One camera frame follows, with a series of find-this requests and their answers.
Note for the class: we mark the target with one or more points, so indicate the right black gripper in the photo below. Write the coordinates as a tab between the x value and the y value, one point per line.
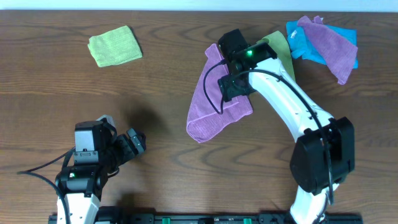
229	86

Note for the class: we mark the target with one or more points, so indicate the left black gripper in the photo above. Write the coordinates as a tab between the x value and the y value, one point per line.
132	142

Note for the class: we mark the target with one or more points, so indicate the purple cloth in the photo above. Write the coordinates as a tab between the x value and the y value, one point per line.
203	122
337	46

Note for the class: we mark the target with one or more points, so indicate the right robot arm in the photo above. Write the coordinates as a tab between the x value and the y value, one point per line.
324	146

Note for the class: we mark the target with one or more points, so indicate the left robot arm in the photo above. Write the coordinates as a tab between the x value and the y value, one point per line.
99	152

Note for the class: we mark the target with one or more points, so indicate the green cloth right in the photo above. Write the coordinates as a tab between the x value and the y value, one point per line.
279	44

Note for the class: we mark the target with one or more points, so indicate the blue cloth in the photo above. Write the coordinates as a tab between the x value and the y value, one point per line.
300	46

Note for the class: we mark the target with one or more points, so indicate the folded green cloth left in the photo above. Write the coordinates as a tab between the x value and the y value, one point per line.
114	47

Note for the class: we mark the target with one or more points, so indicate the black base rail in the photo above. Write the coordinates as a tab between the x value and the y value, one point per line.
205	219

